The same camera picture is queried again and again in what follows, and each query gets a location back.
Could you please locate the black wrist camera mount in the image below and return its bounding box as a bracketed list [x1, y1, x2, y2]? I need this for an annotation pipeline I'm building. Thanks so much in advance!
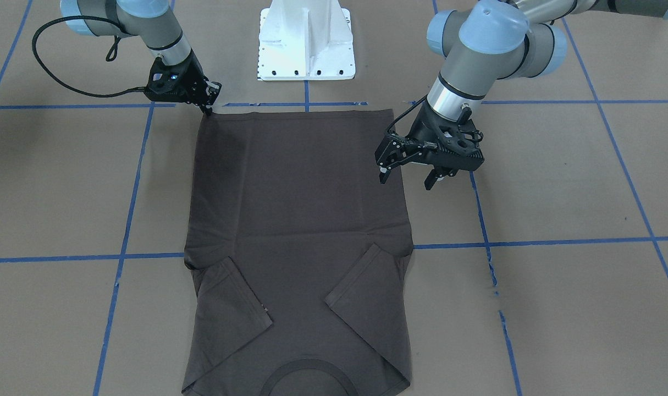
[143, 58, 202, 105]
[431, 120, 484, 171]

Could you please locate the white metal camera stand base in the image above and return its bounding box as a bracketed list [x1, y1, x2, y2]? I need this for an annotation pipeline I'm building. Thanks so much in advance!
[257, 1, 356, 81]

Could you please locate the black braided cable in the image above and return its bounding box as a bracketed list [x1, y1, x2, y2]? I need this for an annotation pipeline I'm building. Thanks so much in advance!
[386, 96, 429, 138]
[32, 15, 153, 99]

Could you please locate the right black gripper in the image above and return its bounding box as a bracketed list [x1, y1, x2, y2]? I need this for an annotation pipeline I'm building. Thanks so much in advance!
[150, 52, 222, 117]

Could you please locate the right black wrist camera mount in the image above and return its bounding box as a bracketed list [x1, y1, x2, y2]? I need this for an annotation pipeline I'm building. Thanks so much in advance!
[143, 58, 202, 105]

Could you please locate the dark brown t-shirt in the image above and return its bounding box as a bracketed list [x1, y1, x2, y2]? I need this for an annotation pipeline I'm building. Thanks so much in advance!
[182, 109, 413, 395]

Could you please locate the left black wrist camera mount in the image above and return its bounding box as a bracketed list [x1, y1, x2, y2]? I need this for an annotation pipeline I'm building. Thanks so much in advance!
[431, 120, 484, 171]

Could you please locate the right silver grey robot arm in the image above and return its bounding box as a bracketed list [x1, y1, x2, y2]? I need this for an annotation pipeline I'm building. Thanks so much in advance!
[60, 1, 222, 114]

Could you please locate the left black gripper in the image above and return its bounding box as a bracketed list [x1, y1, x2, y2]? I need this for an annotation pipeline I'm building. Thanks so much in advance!
[374, 101, 472, 191]

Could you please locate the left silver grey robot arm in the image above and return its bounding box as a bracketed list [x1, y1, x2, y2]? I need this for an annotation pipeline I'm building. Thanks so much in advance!
[376, 1, 668, 190]

